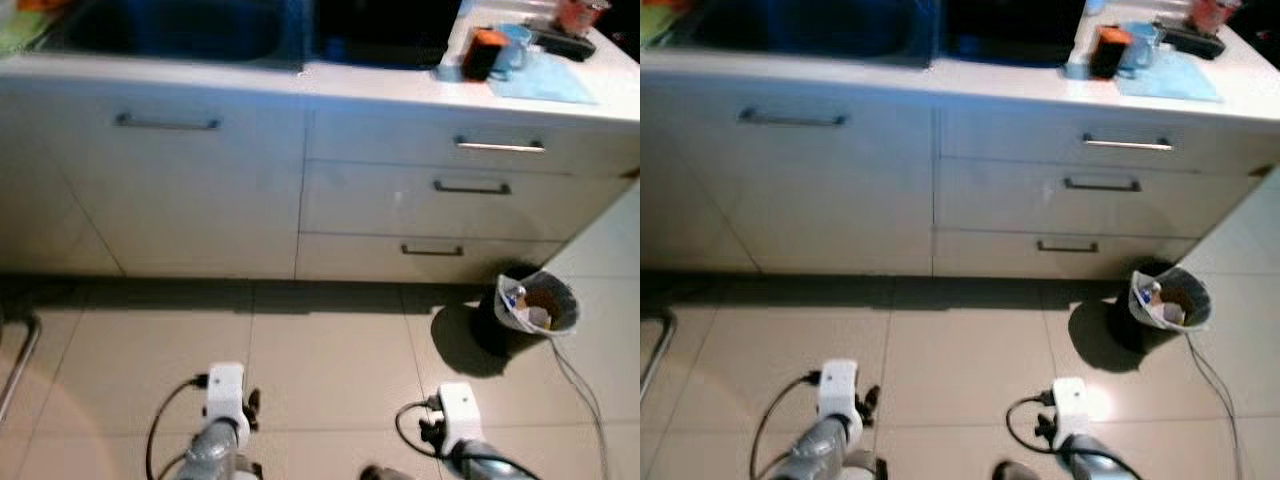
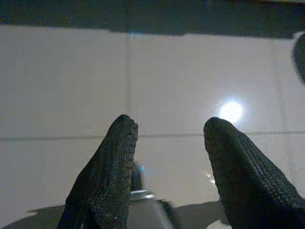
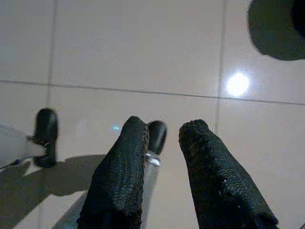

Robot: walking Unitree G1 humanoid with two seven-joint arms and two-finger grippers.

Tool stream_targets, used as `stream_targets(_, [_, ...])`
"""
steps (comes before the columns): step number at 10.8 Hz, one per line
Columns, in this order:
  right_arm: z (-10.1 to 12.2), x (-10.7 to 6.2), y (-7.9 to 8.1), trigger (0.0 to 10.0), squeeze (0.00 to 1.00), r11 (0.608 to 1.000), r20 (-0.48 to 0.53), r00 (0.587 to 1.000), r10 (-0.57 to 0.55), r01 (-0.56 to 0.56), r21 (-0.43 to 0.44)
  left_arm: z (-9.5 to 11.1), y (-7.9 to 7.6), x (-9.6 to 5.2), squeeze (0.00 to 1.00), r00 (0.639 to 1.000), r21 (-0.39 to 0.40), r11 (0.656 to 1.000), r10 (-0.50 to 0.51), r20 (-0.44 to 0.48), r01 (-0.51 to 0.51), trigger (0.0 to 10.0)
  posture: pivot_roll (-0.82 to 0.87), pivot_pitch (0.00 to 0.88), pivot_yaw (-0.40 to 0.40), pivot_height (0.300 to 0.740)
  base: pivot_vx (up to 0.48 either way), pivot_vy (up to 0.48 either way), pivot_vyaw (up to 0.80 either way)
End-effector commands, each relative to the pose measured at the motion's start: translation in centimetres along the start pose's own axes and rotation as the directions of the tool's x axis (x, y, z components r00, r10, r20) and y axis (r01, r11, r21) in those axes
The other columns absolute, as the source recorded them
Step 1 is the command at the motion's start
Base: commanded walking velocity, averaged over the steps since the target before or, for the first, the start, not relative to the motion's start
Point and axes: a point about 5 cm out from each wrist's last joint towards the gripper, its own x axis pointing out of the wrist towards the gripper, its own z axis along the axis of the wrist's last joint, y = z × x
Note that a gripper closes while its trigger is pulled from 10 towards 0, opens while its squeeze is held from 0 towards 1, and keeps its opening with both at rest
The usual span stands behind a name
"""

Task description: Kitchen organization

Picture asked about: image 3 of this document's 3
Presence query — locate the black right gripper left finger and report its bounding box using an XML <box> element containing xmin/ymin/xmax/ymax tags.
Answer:
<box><xmin>76</xmin><ymin>115</ymin><xmax>150</xmax><ymax>229</ymax></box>

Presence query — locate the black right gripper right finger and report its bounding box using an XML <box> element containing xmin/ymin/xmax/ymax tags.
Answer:
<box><xmin>178</xmin><ymin>118</ymin><xmax>279</xmax><ymax>229</ymax></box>

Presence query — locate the black trash bin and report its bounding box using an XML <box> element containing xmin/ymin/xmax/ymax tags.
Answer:
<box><xmin>247</xmin><ymin>0</ymin><xmax>305</xmax><ymax>62</ymax></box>

